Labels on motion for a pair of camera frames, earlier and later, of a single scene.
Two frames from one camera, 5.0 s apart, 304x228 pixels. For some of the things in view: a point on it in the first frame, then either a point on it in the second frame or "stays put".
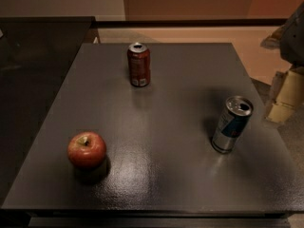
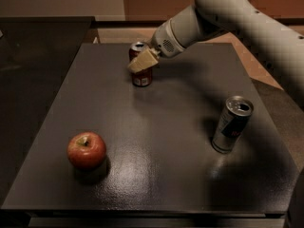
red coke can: [139, 57] stays put
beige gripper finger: [286, 95] to [164, 42]
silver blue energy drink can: [233, 120] stays put
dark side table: [36, 53] stays put
